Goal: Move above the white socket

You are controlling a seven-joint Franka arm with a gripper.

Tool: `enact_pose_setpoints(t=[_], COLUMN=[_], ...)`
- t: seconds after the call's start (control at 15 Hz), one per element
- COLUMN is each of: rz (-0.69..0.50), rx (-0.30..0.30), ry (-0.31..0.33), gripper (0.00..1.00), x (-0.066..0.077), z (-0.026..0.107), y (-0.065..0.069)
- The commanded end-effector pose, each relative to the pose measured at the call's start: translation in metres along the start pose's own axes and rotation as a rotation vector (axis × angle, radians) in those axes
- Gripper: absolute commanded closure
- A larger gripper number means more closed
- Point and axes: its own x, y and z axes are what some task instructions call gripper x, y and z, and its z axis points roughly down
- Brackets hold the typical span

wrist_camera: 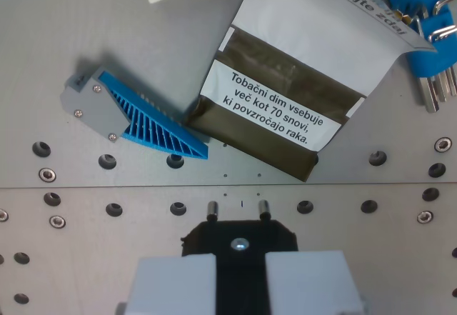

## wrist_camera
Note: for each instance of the silver socket head bolt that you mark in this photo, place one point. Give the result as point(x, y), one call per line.
point(47, 174)
point(443, 144)
point(425, 216)
point(57, 221)
point(3, 215)

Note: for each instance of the grey and blue finned part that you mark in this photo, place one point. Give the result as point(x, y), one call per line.
point(103, 104)

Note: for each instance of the silver metal keys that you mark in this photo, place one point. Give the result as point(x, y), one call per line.
point(433, 91)

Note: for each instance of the black two-pin power plug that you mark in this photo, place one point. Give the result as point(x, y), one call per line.
point(241, 233)

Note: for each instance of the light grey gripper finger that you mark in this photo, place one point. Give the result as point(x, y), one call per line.
point(175, 286)
point(307, 283)

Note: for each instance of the grey tobacco pouch with warning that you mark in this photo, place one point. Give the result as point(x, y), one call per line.
point(285, 61)

